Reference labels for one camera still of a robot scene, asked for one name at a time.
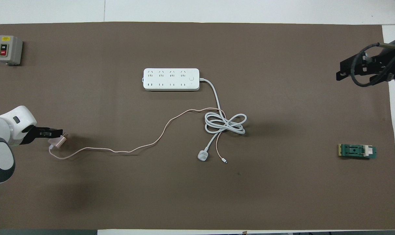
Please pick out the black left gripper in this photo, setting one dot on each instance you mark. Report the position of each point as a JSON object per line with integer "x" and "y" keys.
{"x": 31, "y": 133}

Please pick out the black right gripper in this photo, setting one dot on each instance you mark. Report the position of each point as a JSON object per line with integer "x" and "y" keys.
{"x": 385, "y": 63}

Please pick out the pink charger adapter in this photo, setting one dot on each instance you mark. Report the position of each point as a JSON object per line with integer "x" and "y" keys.
{"x": 57, "y": 142}

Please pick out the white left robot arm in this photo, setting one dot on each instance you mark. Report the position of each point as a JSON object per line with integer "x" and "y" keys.
{"x": 1, "y": 140}

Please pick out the brown table mat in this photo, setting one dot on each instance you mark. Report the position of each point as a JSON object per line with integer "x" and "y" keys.
{"x": 184, "y": 195}

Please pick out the grey on-off switch box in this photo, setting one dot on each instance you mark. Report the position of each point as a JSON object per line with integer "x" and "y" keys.
{"x": 6, "y": 49}

